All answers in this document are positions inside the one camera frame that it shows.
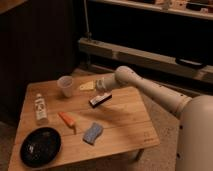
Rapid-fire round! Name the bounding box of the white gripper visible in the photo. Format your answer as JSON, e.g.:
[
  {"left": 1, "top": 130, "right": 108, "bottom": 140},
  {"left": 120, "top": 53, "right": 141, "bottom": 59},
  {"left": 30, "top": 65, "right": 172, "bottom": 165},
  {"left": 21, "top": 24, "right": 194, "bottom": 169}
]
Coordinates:
[{"left": 95, "top": 77, "right": 114, "bottom": 92}]

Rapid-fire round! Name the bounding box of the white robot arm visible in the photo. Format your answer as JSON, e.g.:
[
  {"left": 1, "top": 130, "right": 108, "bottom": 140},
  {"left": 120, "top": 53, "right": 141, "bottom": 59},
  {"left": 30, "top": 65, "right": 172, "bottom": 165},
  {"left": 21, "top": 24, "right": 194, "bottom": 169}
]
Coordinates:
[{"left": 95, "top": 66, "right": 213, "bottom": 171}]

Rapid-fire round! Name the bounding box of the wooden low table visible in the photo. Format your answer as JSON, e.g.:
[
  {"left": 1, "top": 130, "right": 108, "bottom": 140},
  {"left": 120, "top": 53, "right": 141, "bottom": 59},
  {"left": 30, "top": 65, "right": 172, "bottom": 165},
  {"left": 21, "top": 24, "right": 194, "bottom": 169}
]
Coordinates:
[{"left": 8, "top": 75, "right": 159, "bottom": 171}]

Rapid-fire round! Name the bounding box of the blue sponge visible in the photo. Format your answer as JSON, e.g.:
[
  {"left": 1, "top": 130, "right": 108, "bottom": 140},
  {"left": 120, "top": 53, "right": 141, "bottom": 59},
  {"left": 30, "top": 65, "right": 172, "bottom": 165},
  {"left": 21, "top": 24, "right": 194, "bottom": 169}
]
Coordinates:
[{"left": 83, "top": 123, "right": 103, "bottom": 145}]

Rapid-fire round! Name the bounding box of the vertical metal pole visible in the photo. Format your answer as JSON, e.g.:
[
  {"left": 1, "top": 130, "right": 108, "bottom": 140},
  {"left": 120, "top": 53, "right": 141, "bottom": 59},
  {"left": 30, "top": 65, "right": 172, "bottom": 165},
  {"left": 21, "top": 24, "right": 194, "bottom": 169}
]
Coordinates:
[{"left": 83, "top": 0, "right": 92, "bottom": 40}]

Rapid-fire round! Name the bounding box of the orange carrot toy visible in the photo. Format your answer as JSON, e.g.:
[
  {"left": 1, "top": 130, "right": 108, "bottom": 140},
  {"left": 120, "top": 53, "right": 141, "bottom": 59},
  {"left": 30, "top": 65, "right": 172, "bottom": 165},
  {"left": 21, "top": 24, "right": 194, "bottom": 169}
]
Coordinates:
[{"left": 58, "top": 112, "right": 75, "bottom": 129}]

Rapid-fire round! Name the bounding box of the white plastic bottle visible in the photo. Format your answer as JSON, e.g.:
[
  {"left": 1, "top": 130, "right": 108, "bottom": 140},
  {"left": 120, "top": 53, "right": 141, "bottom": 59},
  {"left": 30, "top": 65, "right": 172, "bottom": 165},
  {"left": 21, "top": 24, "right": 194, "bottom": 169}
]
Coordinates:
[{"left": 34, "top": 93, "right": 48, "bottom": 124}]

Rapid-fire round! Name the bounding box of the black round plate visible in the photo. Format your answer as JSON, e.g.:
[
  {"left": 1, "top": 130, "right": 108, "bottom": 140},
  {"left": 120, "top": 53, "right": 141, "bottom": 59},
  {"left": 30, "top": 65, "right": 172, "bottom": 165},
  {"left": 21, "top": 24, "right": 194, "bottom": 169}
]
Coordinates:
[{"left": 20, "top": 127, "right": 61, "bottom": 168}]

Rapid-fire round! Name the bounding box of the white shelf rail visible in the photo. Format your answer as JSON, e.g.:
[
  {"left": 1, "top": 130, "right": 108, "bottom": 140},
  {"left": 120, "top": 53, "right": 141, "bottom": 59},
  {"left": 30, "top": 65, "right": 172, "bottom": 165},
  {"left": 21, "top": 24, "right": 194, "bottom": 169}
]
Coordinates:
[{"left": 78, "top": 38, "right": 213, "bottom": 84}]

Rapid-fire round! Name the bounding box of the black handle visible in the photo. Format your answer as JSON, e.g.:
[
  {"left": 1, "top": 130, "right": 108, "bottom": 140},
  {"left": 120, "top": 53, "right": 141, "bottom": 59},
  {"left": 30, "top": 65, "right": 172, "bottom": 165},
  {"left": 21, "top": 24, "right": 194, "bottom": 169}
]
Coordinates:
[{"left": 175, "top": 58, "right": 207, "bottom": 69}]

